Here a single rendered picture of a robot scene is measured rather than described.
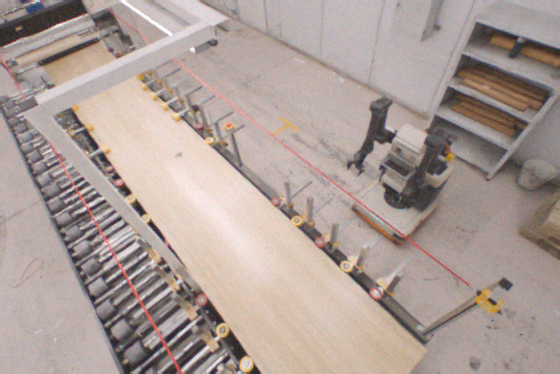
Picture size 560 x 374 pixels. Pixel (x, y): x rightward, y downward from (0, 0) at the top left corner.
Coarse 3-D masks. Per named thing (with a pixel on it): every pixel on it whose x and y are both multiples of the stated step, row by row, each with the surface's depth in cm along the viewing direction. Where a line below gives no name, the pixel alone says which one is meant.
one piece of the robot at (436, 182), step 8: (448, 152) 257; (448, 160) 260; (384, 168) 300; (416, 168) 266; (448, 168) 262; (432, 176) 260; (440, 176) 258; (448, 176) 266; (432, 184) 264; (440, 184) 262; (424, 192) 277; (432, 192) 270; (400, 200) 302; (416, 200) 292; (424, 200) 283; (432, 200) 292; (424, 208) 292
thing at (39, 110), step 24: (168, 0) 118; (192, 0) 116; (192, 24) 114; (216, 24) 113; (144, 48) 98; (168, 48) 99; (96, 72) 92; (120, 72) 94; (48, 96) 86; (72, 96) 89; (48, 120) 88; (72, 144) 97; (96, 168) 110; (216, 312) 262
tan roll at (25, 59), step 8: (88, 32) 415; (64, 40) 399; (72, 40) 404; (80, 40) 409; (40, 48) 390; (48, 48) 392; (56, 48) 397; (64, 48) 403; (24, 56) 382; (32, 56) 386; (40, 56) 391; (16, 64) 383; (24, 64) 385
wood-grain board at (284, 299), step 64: (64, 64) 401; (128, 128) 314; (192, 192) 258; (256, 192) 252; (192, 256) 223; (256, 256) 218; (320, 256) 215; (256, 320) 193; (320, 320) 190; (384, 320) 187
